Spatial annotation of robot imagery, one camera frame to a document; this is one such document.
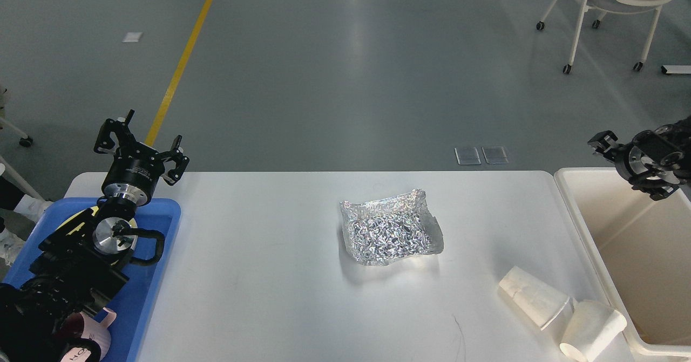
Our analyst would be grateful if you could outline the left clear floor plate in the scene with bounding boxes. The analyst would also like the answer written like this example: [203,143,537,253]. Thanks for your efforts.
[454,147,482,166]

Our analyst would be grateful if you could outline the white bar on floor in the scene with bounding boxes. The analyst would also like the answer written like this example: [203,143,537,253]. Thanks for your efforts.
[660,65,691,76]

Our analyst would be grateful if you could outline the white paper cup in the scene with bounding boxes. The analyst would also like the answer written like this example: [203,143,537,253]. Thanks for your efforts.
[559,300,627,361]
[498,266,571,330]

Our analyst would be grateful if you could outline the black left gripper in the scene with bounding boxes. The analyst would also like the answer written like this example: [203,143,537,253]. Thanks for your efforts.
[93,110,189,206]

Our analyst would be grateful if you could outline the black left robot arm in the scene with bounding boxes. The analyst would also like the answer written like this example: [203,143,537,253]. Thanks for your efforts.
[2,111,189,361]

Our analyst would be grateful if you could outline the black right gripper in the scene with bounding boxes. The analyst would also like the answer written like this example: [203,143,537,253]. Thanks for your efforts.
[587,131,679,201]

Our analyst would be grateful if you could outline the right clear floor plate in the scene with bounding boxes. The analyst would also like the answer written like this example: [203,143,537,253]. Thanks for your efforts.
[482,146,510,165]

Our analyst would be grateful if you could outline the blue plastic tray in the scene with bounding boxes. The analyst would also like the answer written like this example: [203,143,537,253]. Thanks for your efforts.
[2,197,181,361]

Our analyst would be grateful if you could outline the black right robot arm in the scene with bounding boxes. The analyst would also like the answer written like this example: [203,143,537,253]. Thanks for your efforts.
[588,117,690,201]

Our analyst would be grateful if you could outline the aluminium foil sheet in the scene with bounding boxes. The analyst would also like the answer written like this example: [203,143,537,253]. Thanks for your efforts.
[339,188,444,266]

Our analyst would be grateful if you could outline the person in black clothes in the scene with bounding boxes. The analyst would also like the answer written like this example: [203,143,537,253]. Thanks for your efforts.
[1,177,53,266]

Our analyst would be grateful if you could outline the beige plastic bin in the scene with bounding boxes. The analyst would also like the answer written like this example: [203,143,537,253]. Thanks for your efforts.
[554,168,690,361]

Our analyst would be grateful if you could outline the clear floor plate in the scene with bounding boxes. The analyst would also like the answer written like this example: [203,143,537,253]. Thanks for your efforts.
[482,146,510,165]
[454,147,482,166]

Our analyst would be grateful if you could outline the pink ribbed mug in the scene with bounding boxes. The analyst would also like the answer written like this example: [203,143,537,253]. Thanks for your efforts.
[54,307,117,360]

